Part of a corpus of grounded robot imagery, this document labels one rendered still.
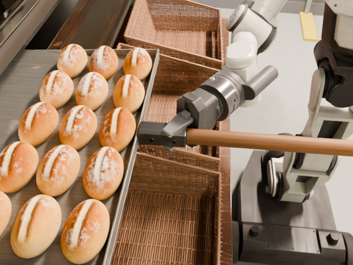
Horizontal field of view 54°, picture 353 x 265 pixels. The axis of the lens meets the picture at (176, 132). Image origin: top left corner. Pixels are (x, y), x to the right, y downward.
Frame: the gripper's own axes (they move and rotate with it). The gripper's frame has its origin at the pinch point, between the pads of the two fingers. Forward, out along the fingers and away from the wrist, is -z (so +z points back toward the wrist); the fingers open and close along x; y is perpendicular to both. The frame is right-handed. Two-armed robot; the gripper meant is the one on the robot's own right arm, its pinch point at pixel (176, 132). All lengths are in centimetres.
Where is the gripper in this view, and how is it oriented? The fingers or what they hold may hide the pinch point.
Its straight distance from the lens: 65.6
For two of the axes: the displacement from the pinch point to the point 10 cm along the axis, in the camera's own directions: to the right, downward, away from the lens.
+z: 6.5, -5.5, 5.2
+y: -7.6, -4.8, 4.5
